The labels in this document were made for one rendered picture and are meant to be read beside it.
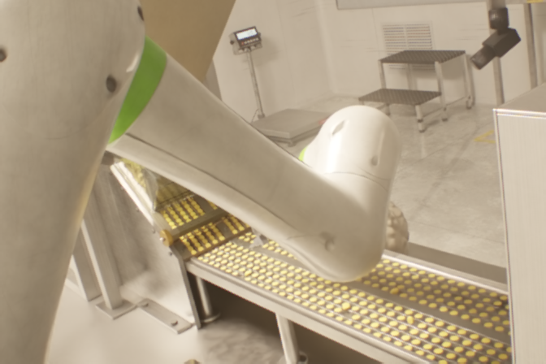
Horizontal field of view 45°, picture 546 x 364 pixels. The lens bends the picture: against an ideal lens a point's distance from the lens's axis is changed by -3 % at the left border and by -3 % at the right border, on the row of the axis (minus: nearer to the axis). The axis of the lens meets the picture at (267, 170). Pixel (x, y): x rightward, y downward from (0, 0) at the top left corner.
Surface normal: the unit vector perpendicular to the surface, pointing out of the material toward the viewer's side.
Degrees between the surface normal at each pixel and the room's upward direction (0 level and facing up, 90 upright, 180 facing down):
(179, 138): 101
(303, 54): 90
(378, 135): 60
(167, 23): 118
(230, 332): 0
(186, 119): 89
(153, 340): 0
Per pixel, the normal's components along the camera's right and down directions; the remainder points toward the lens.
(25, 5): 0.01, -0.04
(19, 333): 0.69, 0.24
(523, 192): -0.76, 0.35
